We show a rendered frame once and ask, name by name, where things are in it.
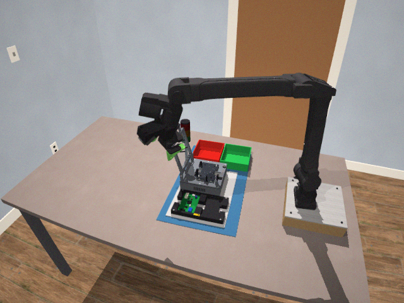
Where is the red open tray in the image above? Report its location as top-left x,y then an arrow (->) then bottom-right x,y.
193,140 -> 225,162

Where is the green bin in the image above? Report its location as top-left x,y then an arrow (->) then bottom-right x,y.
220,144 -> 252,172

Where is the green circuit board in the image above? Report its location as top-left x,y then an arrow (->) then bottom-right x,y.
178,193 -> 200,213

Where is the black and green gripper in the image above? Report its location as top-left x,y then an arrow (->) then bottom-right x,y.
158,118 -> 185,161

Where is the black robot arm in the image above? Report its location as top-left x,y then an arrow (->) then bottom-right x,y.
137,73 -> 336,210

